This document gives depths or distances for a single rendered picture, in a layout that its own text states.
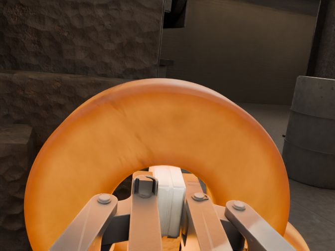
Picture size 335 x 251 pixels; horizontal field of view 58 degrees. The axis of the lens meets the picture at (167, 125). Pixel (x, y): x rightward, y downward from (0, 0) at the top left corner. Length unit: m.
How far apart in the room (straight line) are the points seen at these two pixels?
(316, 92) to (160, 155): 2.56
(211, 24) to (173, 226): 7.15
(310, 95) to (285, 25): 5.77
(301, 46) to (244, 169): 8.58
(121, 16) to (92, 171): 0.42
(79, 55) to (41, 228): 0.40
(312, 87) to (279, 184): 2.54
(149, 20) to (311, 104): 2.25
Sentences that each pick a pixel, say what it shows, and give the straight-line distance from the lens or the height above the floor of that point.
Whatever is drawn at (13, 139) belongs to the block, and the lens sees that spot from 0.42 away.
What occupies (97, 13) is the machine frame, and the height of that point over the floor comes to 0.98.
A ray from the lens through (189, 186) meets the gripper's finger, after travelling 0.17.
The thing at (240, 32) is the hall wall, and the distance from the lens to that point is 7.64.
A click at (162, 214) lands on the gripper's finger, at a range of 0.16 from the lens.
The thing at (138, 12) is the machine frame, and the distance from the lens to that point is 0.57.
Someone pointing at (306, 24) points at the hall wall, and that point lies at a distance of 8.82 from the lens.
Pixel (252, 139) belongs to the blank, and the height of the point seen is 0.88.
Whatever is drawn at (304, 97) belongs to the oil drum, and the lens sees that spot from 2.75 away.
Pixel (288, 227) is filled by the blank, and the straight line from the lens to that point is 0.33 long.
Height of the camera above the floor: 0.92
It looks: 13 degrees down
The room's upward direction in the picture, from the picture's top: 6 degrees clockwise
